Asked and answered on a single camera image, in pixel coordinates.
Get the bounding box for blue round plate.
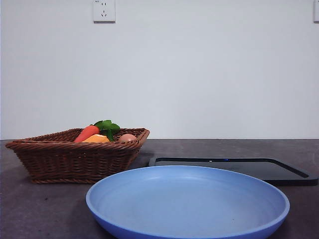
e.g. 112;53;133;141
86;165;291;239

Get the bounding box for black rectangular tray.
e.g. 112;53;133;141
149;157;319;187

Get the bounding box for brown egg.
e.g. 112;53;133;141
118;133;138;144

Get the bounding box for brown wicker basket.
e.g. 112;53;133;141
5;127;151;185

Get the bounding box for orange toy carrot green leaves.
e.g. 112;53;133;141
73;119;122;143

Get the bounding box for orange yellow corn cob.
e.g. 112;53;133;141
81;133;111;143

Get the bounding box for white wall power socket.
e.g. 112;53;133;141
93;0;116;24

